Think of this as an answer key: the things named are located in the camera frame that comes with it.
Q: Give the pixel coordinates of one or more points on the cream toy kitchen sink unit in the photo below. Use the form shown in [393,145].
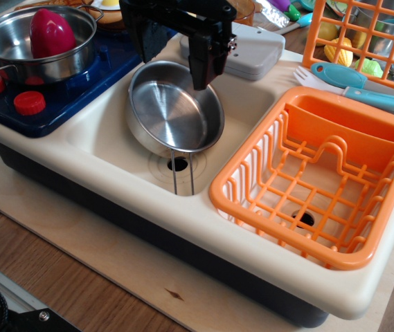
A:
[92,189]

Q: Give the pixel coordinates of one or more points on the white plastic toy fork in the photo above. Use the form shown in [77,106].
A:
[306,78]

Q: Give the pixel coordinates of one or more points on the grey toy faucet base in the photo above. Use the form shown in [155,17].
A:
[257,52]

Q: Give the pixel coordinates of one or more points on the steel pot with handles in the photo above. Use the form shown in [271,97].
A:
[17,62]

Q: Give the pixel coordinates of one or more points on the purple green toy eggplant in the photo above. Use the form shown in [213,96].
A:
[287,8]

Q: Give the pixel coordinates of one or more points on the orange plastic grid basket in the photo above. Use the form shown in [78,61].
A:
[369,25]

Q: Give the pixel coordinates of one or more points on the magenta plastic toy vegetable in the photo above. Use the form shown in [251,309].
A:
[50,34]

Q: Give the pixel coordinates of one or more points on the blue toy stove top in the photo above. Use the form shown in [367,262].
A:
[115,57]

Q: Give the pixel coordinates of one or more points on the yellow toy corn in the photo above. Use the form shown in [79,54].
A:
[339,56]

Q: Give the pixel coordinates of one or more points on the steel frying pan wire handle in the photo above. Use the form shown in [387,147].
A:
[168,116]

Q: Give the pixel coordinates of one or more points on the green toy lettuce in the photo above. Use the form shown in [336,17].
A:
[370,67]

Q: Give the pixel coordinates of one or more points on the red stove knob right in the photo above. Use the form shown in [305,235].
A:
[29,103]

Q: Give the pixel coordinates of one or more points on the black metal bracket with screw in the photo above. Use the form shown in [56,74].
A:
[39,320]

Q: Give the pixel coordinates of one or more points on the orange plastic drying rack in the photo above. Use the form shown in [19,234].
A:
[316,177]

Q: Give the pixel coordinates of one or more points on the yellow toy lemon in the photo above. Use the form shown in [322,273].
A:
[328,32]

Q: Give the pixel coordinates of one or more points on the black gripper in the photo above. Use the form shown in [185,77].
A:
[207,24]

